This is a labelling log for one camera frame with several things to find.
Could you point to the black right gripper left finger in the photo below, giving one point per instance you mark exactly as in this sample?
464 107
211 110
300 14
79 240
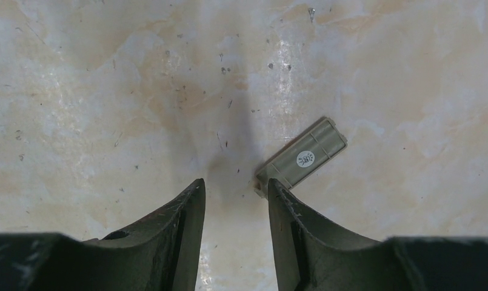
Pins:
160 251

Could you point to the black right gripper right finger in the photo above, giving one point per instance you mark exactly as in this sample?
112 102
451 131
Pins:
312 252

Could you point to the grey battery compartment cover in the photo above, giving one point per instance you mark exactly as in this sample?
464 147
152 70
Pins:
302 156

